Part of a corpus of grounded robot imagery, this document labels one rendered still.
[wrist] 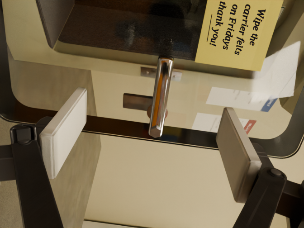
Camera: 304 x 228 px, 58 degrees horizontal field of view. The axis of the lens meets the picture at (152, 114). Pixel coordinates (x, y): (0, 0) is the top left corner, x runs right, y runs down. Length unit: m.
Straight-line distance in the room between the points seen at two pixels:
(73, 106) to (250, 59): 0.21
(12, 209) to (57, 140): 0.50
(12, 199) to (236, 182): 0.53
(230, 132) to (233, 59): 0.15
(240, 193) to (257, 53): 0.20
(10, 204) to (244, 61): 0.51
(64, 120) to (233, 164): 0.11
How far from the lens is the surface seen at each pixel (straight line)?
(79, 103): 0.20
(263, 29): 0.33
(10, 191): 0.62
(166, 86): 0.28
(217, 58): 0.32
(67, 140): 0.18
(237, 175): 0.17
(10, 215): 0.65
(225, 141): 0.20
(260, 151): 0.18
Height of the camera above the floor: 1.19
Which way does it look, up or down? level
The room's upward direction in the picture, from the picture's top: 98 degrees clockwise
